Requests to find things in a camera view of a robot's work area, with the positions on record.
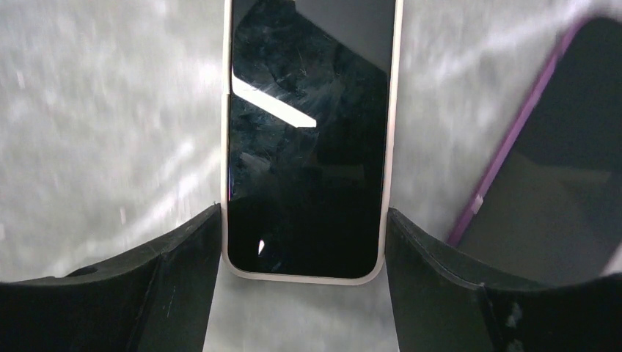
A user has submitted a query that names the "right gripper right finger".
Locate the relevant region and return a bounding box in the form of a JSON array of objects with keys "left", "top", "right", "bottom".
[{"left": 385, "top": 208, "right": 621, "bottom": 351}]

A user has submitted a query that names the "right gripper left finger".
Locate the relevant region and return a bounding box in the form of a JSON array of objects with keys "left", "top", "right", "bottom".
[{"left": 1, "top": 205, "right": 221, "bottom": 351}]

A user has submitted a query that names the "purple phone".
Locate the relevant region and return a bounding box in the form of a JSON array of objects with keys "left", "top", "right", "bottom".
[{"left": 447, "top": 15, "right": 621, "bottom": 285}]

